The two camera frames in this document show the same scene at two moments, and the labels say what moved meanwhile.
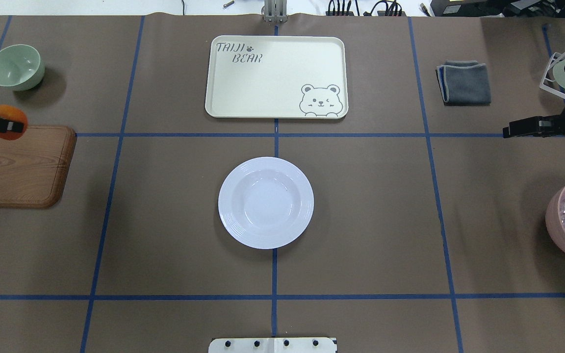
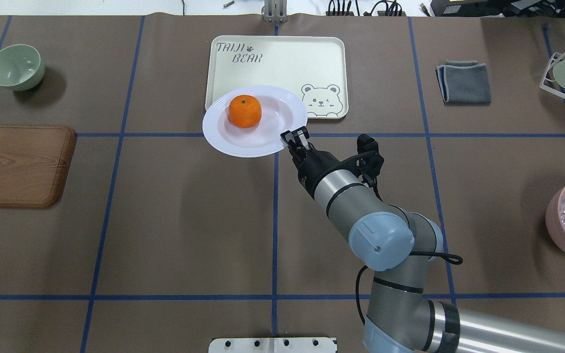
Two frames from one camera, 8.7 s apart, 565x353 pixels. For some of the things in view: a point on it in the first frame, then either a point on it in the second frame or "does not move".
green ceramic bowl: (17, 67) does not move
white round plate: (266, 203) -> (281, 112)
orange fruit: (11, 113) -> (244, 111)
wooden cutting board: (30, 171) does not move
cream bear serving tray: (276, 77) does not move
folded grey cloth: (464, 83) does not move
